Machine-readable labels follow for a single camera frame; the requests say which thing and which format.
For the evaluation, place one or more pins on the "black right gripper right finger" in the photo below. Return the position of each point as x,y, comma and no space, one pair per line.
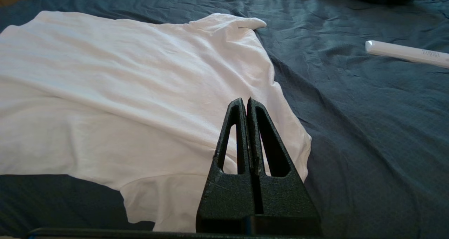
280,197

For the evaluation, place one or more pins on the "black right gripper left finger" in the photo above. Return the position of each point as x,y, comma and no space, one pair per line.
226,197

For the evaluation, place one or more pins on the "white t-shirt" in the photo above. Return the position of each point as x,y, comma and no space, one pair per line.
122,91

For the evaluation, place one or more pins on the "blue patterned bed sheet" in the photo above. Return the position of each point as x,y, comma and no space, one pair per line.
368,127

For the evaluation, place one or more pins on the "long white remote control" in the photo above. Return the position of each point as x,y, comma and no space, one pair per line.
407,53

